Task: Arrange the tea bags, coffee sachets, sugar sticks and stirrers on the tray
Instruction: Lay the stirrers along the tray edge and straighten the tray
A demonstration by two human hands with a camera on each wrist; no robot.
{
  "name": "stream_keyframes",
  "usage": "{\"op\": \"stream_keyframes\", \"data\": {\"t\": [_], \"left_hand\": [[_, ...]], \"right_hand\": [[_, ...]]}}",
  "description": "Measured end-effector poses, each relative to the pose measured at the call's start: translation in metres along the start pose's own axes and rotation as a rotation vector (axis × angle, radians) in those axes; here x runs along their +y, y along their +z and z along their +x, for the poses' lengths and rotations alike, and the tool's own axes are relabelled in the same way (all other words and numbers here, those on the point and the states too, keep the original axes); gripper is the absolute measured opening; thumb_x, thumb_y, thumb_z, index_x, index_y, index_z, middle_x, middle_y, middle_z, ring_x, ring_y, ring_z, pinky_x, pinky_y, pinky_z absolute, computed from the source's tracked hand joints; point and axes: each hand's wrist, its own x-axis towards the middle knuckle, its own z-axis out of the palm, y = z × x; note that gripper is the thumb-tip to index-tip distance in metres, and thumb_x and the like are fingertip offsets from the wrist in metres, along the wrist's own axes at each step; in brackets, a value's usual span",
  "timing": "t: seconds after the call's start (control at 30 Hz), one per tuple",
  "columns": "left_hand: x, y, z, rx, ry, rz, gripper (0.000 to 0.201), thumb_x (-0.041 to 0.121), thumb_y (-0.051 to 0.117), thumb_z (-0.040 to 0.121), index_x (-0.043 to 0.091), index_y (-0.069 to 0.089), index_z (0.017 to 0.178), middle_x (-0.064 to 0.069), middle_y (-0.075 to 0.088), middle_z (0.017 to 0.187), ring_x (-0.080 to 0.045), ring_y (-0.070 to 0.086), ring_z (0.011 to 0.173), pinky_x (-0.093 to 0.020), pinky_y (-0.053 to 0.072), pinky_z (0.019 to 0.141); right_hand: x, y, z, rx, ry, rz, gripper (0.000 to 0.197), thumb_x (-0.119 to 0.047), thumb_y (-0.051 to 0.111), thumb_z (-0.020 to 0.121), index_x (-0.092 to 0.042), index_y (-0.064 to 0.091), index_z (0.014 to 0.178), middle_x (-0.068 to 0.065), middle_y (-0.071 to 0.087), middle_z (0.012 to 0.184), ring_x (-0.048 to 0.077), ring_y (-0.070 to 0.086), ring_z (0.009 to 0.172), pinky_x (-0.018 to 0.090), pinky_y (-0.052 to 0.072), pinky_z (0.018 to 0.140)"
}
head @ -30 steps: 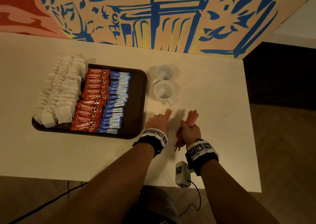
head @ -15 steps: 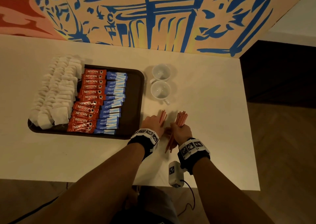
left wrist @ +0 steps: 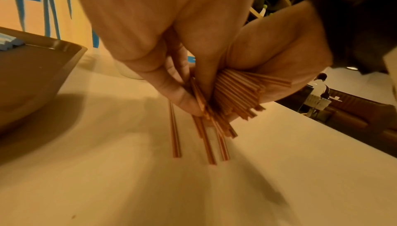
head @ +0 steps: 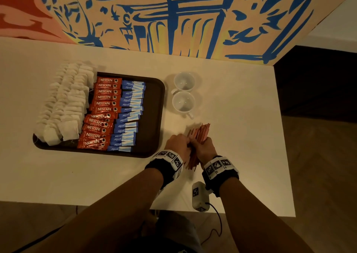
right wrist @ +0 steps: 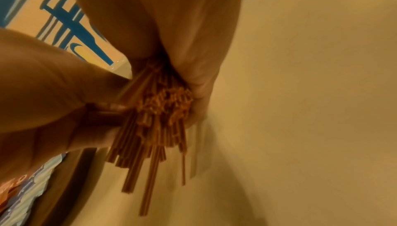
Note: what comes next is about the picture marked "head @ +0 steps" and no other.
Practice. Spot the bundle of red stir sticks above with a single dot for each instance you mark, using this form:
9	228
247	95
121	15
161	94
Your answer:
199	131

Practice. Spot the dark brown tray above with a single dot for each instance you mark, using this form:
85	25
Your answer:
153	116

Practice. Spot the person's right hand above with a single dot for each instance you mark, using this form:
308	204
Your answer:
205	151

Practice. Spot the black wristband with markers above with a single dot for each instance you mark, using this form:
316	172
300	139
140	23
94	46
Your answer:
164	166
220	174

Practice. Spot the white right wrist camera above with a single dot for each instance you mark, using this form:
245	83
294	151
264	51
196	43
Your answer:
200	196

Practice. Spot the row of tea bags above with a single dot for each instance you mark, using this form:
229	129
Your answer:
64	105

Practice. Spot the small white cup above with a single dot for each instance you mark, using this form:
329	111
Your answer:
183	81
183	102

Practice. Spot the black left wristband with markers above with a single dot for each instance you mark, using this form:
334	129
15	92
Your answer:
164	166

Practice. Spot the person's left forearm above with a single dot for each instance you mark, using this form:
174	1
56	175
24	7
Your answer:
106	216

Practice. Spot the row of red Nescafe sachets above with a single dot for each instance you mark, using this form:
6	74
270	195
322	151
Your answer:
101	113

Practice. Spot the person's right forearm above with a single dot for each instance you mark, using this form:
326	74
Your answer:
259	219

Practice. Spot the person's left hand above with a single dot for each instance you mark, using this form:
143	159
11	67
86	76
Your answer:
177	145

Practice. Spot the black right wristband with markers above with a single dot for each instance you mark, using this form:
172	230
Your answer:
220	174

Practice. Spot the blue sugar sachets group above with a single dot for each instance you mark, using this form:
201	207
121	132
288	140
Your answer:
127	116

